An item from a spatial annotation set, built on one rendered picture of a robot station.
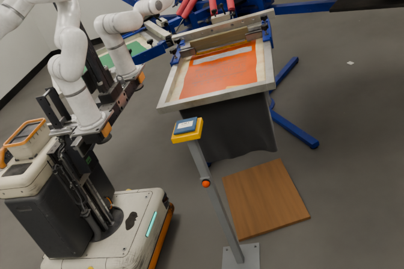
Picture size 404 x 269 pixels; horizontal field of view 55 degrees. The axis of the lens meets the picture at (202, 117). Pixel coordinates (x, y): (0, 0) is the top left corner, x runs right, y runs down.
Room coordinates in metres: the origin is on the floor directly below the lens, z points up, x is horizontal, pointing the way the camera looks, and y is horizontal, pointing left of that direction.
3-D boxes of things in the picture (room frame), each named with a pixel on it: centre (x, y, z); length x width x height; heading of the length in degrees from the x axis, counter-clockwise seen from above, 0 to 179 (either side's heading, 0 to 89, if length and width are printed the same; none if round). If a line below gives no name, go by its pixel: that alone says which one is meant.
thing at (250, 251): (1.48, 0.08, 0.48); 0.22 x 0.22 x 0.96; 73
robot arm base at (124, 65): (1.91, 0.29, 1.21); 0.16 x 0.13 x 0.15; 68
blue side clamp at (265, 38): (2.14, -0.53, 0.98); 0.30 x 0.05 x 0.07; 163
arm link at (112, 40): (1.90, 0.27, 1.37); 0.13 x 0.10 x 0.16; 48
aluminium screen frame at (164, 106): (1.99, -0.20, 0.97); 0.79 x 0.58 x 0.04; 163
